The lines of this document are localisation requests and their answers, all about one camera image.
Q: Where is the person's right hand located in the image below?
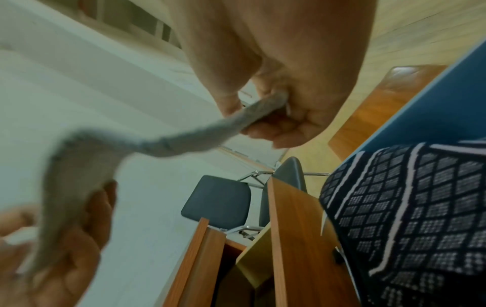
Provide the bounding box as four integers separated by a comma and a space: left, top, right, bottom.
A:
163, 0, 377, 150

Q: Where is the person's left hand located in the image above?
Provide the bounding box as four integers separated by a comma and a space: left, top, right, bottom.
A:
0, 180, 119, 307

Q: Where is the light blue plastic basin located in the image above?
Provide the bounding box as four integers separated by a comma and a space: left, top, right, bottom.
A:
341, 38, 486, 169

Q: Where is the dark patterned garment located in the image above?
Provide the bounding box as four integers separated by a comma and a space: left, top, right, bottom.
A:
318, 142, 486, 307

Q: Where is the black padded metal chair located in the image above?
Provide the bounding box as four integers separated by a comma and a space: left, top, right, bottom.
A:
181, 156, 332, 241

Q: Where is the brown wooden desk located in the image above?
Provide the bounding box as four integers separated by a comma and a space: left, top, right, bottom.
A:
163, 217, 248, 307

